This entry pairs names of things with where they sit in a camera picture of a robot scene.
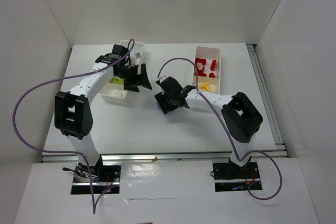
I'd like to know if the green 2x3 lego brick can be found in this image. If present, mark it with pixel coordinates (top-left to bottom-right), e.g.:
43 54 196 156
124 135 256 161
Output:
109 77 124 85

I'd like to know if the white lego brick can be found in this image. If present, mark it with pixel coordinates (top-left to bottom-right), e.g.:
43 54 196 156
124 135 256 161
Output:
113 91 124 99

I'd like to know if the red 2x2 lego brick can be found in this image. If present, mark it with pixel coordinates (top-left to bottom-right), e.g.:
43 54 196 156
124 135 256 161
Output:
209 72 216 78

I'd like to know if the red 2x4 lego brick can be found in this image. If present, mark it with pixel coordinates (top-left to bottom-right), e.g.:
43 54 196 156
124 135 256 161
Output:
210 60 217 71

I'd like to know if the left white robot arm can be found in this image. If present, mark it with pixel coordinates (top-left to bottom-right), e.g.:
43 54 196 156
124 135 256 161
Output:
54 39 152 176

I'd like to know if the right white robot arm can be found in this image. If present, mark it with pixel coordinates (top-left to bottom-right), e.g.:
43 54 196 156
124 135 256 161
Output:
154 76 263 176

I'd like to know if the left white divided bin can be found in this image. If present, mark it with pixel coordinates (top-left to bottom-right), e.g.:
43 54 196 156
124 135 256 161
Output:
99 42 146 105

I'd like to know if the white divided bin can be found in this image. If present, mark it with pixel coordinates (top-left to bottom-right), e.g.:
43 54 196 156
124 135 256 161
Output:
194 46 221 94
99 42 146 105

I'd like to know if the right white divided bin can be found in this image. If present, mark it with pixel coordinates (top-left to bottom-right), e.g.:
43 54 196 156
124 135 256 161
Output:
194 46 221 94

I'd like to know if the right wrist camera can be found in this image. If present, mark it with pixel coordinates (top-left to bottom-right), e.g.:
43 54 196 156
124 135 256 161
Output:
156 75 167 82

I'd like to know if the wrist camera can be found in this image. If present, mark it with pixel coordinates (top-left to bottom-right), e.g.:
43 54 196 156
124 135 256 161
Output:
130 52 142 65
156 75 167 82

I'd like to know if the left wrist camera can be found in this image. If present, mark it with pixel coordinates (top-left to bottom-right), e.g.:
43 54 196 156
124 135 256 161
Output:
130 52 142 65

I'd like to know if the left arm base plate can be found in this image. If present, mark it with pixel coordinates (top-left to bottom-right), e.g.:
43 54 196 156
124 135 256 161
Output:
62 164 121 195

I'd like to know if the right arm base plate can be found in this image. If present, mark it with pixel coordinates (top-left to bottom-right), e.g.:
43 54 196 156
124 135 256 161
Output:
210 162 263 192

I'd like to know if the aluminium rail front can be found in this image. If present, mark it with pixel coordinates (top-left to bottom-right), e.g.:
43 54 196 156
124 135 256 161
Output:
41 151 287 163

